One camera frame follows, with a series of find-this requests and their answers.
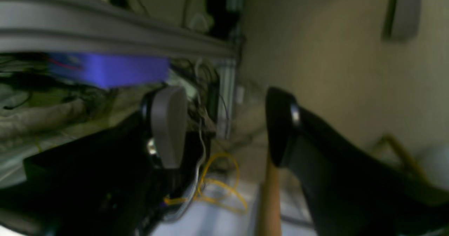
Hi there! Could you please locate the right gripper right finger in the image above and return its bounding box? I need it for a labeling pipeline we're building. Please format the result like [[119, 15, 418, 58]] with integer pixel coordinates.
[[265, 87, 449, 236]]

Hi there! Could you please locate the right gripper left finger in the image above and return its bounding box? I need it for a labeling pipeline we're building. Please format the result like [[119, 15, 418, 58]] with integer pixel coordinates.
[[1, 86, 188, 236]]

